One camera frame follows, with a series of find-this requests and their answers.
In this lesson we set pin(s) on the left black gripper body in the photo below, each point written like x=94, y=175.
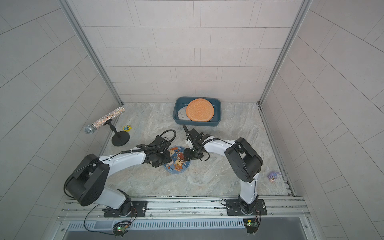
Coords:
x=162, y=158

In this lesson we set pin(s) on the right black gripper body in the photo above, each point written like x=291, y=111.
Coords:
x=194, y=153

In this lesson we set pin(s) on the blue cartoon characters coaster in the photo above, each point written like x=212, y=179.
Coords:
x=178, y=163

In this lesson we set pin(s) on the teal plastic storage box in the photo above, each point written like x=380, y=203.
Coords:
x=184, y=101

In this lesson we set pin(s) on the orange round coaster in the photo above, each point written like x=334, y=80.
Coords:
x=200, y=110

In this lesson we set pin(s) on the white blue butterfly coaster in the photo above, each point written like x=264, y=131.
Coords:
x=182, y=114

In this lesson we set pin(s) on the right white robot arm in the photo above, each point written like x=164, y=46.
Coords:
x=244, y=160

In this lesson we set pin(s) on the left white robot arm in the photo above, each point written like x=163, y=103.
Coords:
x=87, y=183

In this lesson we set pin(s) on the yellow wooden toy block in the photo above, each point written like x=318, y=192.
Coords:
x=127, y=128

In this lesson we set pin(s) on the glitter microphone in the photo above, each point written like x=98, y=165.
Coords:
x=90, y=129

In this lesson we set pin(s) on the small purple toy figure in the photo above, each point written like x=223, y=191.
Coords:
x=273, y=176

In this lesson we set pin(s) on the left small circuit board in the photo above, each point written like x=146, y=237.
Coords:
x=121, y=228

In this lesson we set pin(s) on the small circuit board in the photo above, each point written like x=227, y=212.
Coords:
x=121, y=228
x=251, y=225

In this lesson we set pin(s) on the right small circuit board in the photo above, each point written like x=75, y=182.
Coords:
x=251, y=225

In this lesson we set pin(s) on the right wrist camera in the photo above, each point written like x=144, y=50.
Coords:
x=189, y=142

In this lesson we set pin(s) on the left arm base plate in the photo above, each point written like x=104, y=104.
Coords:
x=129, y=209

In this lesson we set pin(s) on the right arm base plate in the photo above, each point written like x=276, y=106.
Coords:
x=239, y=207

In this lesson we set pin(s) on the aluminium frame rail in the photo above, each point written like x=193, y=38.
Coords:
x=288, y=217

